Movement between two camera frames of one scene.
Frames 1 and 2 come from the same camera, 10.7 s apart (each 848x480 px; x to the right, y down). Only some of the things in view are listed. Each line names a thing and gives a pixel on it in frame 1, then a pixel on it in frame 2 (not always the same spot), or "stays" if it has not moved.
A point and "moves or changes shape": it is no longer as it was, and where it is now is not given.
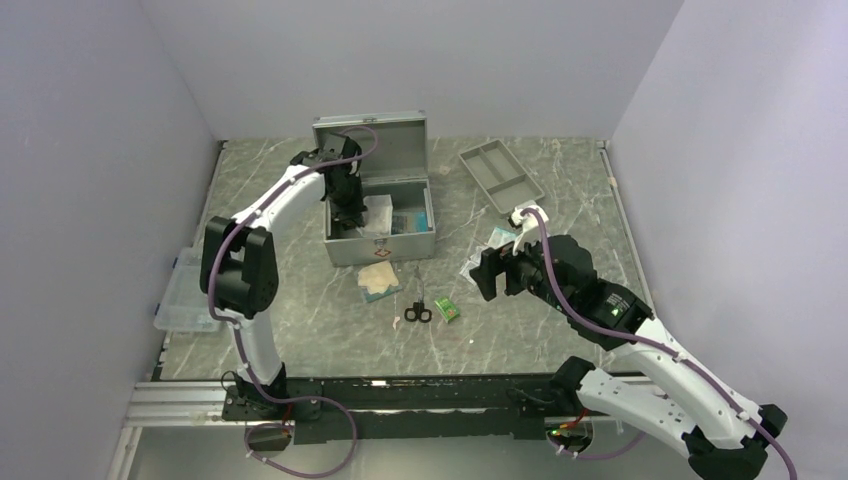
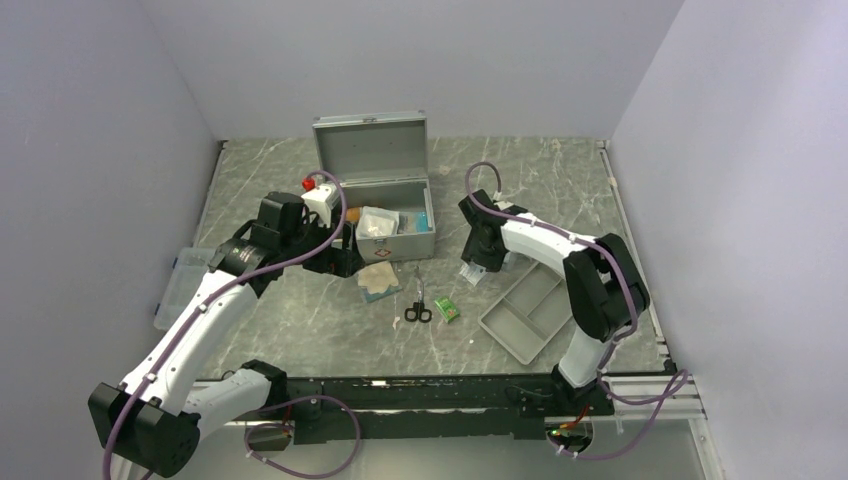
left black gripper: [352, 216] to [343, 262]
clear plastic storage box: [184, 307] stays
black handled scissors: [418, 310] stays
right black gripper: [501, 260] to [491, 263]
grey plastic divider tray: [500, 175] to [530, 314]
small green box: [446, 308] stays
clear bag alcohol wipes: [473, 263] stays
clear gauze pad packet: [378, 217] moves or changes shape
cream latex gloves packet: [378, 280] stays
